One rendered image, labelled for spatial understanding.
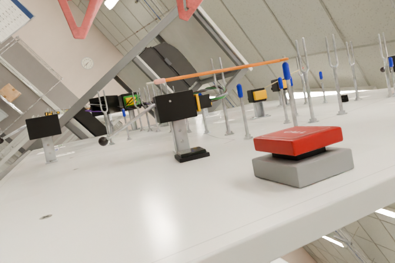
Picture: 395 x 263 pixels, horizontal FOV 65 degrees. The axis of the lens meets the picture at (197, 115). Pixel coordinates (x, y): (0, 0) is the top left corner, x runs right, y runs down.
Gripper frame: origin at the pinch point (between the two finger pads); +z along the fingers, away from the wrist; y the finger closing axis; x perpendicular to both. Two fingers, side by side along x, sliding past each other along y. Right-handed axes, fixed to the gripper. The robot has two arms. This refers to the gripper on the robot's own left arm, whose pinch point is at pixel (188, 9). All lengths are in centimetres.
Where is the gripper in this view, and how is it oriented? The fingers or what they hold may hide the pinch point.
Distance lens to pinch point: 49.4
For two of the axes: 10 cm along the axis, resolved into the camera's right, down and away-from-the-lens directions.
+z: -2.3, 9.7, -0.6
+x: -9.4, -2.4, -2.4
